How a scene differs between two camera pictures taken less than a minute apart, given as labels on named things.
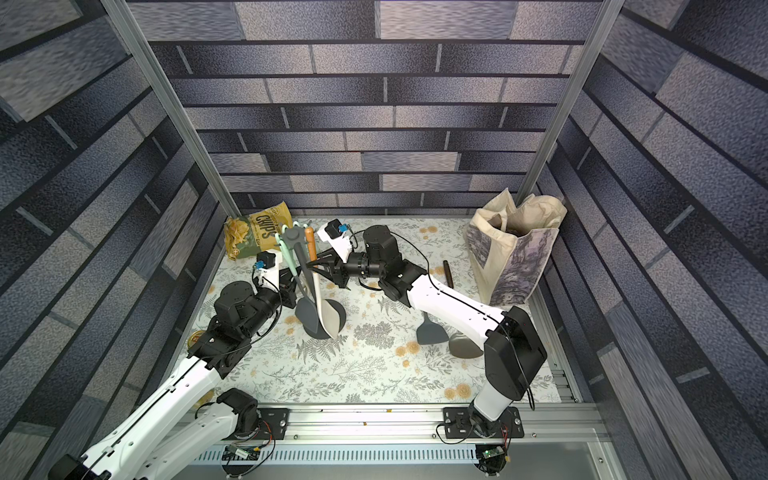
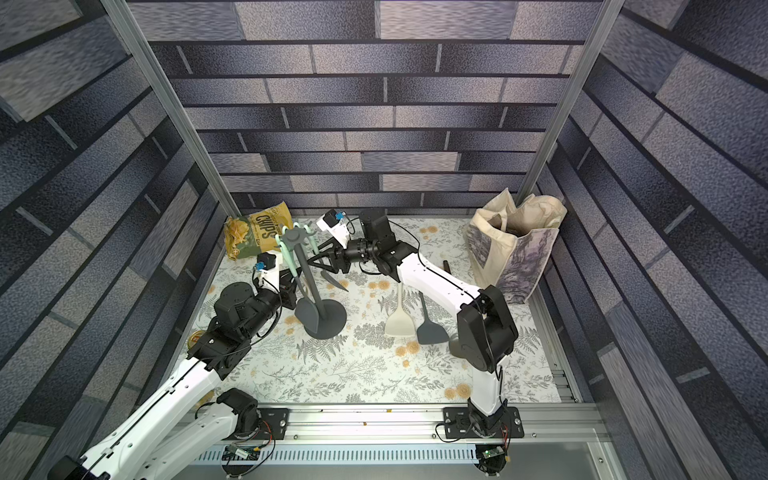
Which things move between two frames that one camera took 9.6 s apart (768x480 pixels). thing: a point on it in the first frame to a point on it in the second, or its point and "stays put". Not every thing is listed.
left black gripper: [287, 291] stays put
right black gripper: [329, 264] stays put
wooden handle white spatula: [329, 312] to [400, 322]
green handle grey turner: [430, 332] stays put
